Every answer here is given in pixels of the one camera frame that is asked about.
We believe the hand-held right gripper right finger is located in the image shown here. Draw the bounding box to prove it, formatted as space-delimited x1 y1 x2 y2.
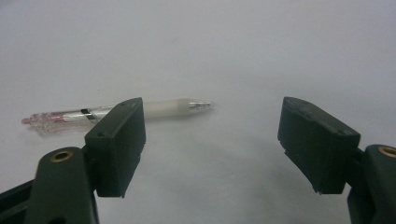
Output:
276 96 396 224

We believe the clear plastic pen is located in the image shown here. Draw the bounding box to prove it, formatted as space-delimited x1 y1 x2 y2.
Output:
21 98 216 135

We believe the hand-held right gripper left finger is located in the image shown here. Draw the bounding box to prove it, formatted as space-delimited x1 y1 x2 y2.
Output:
23 96 147 224

